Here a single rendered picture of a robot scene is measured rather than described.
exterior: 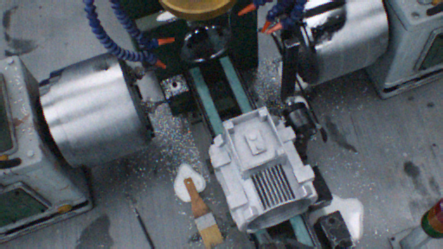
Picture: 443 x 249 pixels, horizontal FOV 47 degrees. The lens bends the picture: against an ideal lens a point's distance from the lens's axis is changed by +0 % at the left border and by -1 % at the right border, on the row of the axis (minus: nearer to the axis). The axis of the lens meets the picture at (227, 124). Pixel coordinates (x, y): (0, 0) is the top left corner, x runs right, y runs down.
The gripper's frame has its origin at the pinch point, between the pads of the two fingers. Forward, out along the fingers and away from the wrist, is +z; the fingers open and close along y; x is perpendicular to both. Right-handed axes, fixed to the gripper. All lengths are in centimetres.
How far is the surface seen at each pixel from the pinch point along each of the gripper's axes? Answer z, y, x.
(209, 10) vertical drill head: 8.1, -4.7, -44.9
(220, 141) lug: 21.3, 0.7, -18.8
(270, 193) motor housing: 12.4, -5.0, -6.0
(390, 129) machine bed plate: 45, -47, -3
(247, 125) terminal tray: 19.0, -6.0, -20.3
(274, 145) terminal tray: 15.7, -9.6, -14.6
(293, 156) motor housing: 19.1, -13.5, -10.5
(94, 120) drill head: 23.6, 25.2, -32.2
